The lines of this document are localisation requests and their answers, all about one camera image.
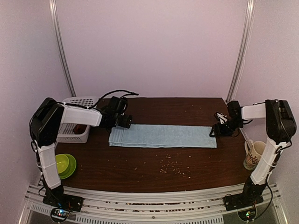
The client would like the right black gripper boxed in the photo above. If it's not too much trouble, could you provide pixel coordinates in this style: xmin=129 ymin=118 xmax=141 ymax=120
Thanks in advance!
xmin=212 ymin=118 xmax=243 ymax=136

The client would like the light blue towel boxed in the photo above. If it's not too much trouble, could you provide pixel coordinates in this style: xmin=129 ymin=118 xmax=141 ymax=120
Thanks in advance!
xmin=108 ymin=124 xmax=217 ymax=148

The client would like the rust brown towel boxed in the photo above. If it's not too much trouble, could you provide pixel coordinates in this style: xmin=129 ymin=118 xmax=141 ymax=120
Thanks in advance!
xmin=73 ymin=124 xmax=87 ymax=134

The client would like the white perforated plastic basket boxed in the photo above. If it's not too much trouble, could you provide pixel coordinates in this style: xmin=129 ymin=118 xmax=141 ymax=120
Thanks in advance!
xmin=57 ymin=96 xmax=98 ymax=143

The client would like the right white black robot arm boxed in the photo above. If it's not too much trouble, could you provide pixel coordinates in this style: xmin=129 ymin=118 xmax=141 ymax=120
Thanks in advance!
xmin=209 ymin=99 xmax=297 ymax=206

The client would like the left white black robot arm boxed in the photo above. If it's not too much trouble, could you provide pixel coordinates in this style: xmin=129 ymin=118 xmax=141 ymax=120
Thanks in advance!
xmin=29 ymin=97 xmax=133 ymax=207

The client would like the patterned paper cup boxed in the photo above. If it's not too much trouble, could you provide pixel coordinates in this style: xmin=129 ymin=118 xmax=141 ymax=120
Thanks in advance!
xmin=243 ymin=140 xmax=266 ymax=171

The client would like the green bowl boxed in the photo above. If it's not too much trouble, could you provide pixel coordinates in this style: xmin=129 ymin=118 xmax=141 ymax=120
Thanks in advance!
xmin=56 ymin=154 xmax=70 ymax=175

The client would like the green plate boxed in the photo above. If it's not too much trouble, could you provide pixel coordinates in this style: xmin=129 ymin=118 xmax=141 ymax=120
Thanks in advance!
xmin=59 ymin=154 xmax=77 ymax=180

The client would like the right round circuit board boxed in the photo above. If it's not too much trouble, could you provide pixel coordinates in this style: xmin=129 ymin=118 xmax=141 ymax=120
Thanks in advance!
xmin=238 ymin=209 xmax=257 ymax=222

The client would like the round circuit board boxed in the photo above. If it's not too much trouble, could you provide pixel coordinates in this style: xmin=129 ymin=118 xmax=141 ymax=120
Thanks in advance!
xmin=238 ymin=209 xmax=257 ymax=222
xmin=50 ymin=208 xmax=70 ymax=223

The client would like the left round circuit board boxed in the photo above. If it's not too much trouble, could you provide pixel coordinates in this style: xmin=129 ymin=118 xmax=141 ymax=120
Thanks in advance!
xmin=50 ymin=208 xmax=70 ymax=223

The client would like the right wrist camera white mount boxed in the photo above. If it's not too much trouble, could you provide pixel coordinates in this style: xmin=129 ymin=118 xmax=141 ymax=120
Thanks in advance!
xmin=214 ymin=112 xmax=228 ymax=124

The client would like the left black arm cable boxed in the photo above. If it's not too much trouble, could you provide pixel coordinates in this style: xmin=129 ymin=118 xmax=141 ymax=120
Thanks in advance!
xmin=88 ymin=90 xmax=140 ymax=110

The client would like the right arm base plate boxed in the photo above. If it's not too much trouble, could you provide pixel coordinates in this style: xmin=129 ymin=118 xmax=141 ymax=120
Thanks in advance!
xmin=223 ymin=194 xmax=263 ymax=211

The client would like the aluminium front rail frame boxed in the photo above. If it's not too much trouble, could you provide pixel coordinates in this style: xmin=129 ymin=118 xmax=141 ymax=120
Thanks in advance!
xmin=16 ymin=182 xmax=290 ymax=224

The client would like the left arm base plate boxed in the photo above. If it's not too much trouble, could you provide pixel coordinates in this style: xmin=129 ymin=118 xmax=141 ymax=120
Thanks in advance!
xmin=43 ymin=192 xmax=84 ymax=212

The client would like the right aluminium corner post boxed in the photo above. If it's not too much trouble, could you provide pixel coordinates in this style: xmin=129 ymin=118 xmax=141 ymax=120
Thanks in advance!
xmin=225 ymin=0 xmax=256 ymax=103

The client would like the aluminium corner post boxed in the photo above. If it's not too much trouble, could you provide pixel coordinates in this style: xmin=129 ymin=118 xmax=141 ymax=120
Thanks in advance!
xmin=225 ymin=0 xmax=256 ymax=103
xmin=49 ymin=0 xmax=76 ymax=97

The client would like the left aluminium corner post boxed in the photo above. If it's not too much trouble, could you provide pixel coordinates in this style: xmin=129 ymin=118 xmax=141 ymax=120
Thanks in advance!
xmin=49 ymin=0 xmax=76 ymax=97

